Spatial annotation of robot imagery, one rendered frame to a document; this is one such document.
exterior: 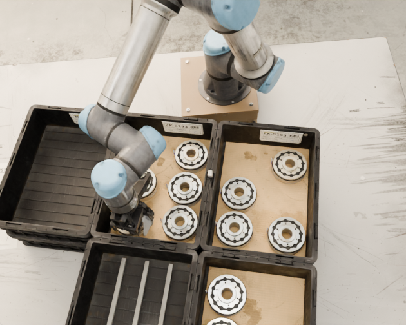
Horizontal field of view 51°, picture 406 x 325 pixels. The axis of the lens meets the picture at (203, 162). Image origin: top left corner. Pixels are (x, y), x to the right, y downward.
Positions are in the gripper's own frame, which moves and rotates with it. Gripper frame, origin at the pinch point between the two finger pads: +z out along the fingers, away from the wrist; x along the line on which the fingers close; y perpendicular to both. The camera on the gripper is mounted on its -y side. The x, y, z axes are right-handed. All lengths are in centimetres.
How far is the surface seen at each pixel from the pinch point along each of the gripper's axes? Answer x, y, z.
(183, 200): 10.7, -8.1, -0.8
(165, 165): 1.3, -19.3, 2.1
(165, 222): 7.4, -0.4, -0.7
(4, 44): -149, -119, 85
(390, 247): 73, -13, 15
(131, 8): -77, -164, 85
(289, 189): 40.2, -19.1, 2.2
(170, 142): 0.6, -27.6, 2.1
